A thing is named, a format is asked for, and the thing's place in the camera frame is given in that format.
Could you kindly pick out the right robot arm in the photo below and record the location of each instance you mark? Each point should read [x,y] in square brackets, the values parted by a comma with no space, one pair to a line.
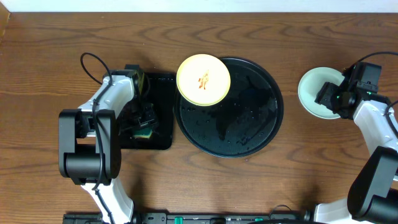
[371,198]

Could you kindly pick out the green yellow sponge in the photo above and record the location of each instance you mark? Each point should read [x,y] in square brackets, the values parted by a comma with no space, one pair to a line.
[144,133]

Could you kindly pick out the yellow plate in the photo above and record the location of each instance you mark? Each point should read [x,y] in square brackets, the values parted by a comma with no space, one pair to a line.
[203,80]

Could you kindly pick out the light green plate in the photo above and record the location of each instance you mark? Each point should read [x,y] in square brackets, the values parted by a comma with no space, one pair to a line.
[311,83]

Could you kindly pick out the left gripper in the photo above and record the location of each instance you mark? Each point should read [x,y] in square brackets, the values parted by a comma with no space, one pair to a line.
[143,121]

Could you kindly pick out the black round tray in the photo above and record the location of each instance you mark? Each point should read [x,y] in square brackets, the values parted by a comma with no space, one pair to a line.
[244,122]

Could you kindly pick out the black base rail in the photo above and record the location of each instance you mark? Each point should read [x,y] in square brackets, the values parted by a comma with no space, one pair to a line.
[163,218]

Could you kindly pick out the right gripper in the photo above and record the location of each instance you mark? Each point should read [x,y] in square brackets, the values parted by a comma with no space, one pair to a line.
[324,96]

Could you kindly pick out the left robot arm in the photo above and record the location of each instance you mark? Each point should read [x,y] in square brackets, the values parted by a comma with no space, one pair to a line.
[89,148]

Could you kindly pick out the black rectangular tray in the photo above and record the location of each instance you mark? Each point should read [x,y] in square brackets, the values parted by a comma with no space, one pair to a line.
[162,95]

